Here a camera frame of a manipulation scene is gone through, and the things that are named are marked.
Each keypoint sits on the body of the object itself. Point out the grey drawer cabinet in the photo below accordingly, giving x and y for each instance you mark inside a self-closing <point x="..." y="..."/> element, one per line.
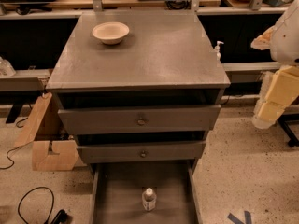
<point x="165" y="60"/>

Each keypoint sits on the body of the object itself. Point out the grey bottom drawer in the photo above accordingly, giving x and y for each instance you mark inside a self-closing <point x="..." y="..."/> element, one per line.
<point x="118" y="188"/>

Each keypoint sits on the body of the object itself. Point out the grey top drawer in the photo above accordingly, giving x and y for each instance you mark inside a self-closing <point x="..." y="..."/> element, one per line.
<point x="143" y="119"/>

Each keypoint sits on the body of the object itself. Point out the white paper bowl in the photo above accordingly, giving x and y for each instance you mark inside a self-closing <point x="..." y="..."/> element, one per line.
<point x="110" y="33"/>

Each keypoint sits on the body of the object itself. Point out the clear plastic water bottle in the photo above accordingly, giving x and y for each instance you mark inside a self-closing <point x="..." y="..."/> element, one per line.
<point x="149" y="198"/>

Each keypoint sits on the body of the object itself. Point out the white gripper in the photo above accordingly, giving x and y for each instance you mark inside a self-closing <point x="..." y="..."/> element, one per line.
<point x="286" y="42"/>

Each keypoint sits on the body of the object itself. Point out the grey middle drawer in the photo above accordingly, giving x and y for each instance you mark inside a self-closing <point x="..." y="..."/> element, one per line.
<point x="164" y="151"/>

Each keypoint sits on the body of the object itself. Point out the grey drawer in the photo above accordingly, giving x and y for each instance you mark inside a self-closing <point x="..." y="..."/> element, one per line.
<point x="164" y="151"/>
<point x="143" y="119"/>
<point x="118" y="188"/>

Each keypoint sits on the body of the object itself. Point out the wooden board leaning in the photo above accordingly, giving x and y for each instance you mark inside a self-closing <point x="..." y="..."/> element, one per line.
<point x="29" y="131"/>

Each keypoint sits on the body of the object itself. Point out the black table leg stand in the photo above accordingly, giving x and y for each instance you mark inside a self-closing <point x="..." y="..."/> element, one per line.
<point x="283" y="121"/>

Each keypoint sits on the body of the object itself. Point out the notched wooden block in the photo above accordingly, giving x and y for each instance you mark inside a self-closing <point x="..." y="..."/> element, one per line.
<point x="54" y="155"/>

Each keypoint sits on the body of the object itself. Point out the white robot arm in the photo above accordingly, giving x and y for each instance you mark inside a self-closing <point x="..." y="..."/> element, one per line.
<point x="282" y="40"/>

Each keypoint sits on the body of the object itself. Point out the white pump dispenser bottle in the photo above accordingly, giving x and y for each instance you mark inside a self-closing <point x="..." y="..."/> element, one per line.
<point x="218" y="49"/>

